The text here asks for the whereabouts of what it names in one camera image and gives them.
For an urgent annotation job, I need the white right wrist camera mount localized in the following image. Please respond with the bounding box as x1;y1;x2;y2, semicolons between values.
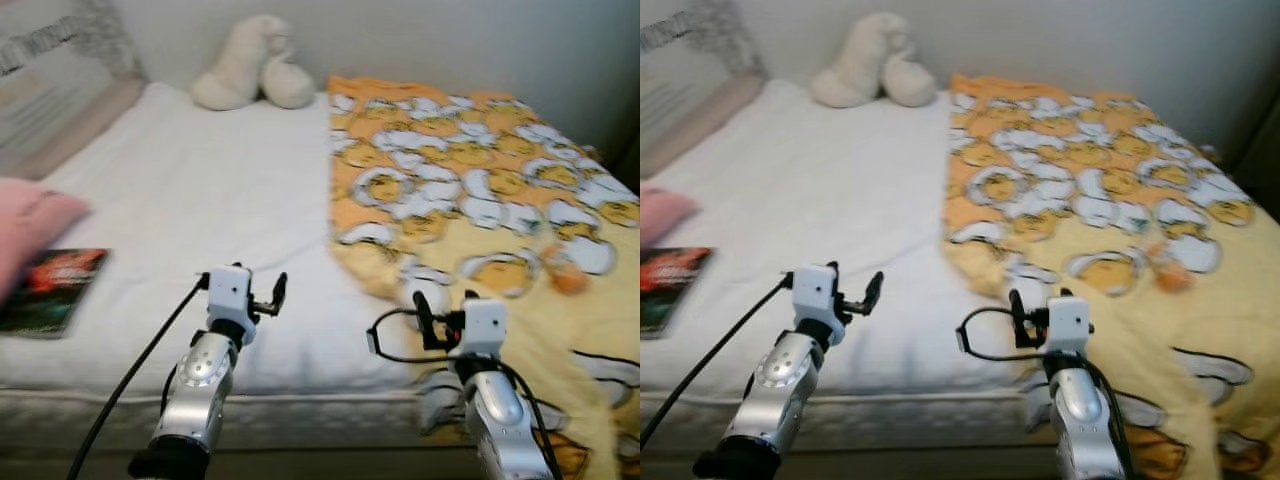
460;296;509;359
1045;294;1093;356

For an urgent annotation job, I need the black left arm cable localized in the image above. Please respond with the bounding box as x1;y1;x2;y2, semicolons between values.
65;275;211;480
640;275;796;451

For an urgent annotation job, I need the white quilted mattress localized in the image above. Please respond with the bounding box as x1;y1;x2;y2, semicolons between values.
640;78;1061;451
0;80;451;451

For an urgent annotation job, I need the dark book with red cover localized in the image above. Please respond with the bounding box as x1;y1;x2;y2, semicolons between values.
640;246;716;339
0;247;111;339

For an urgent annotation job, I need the yellow cartoon print blanket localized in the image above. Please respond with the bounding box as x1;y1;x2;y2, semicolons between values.
327;76;641;480
945;74;1280;480

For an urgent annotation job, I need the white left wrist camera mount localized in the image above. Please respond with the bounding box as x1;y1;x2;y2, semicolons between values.
205;264;256;346
790;263;846;346

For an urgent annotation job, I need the plastic bottle with orange label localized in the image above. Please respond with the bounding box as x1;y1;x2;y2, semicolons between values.
543;248;593;297
1145;240;1198;294

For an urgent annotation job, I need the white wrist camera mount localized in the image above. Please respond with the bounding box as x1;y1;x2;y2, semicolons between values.
1045;294;1093;356
790;263;846;346
460;296;509;359
205;264;256;346

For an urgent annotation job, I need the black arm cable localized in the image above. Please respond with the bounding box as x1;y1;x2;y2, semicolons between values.
366;308;461;363
955;306;1046;363
65;275;211;480
640;275;796;451

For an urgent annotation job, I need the cream plush toy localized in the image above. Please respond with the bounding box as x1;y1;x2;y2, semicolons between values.
190;14;317;111
810;12;938;109

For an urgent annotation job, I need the pink sheep print pillow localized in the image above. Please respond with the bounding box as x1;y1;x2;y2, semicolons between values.
640;187;701;251
0;178;93;301

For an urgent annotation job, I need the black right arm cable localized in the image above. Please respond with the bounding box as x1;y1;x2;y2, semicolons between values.
366;308;461;363
955;306;1046;363

